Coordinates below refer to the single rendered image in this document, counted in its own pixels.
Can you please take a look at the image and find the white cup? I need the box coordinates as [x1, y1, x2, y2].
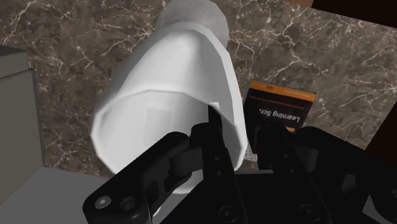
[90, 0, 248, 195]

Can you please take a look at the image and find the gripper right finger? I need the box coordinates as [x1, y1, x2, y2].
[256, 121, 397, 224]

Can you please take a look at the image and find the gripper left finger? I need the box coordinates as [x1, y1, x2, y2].
[82, 105, 248, 224]

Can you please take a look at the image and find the black and orange book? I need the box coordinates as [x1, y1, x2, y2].
[243, 79, 317, 134]

